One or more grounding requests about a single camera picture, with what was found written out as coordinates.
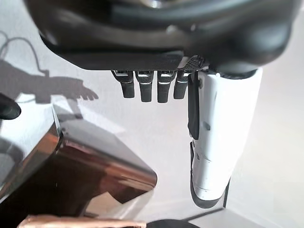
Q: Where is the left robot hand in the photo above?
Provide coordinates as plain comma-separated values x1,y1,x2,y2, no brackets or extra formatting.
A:
22,0,300,209

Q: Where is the dark brown glossy stand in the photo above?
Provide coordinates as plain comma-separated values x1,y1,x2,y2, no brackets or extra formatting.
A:
0,104,159,228

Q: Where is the left silver robot leg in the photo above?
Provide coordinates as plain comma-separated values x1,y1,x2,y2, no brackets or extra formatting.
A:
0,93,22,120

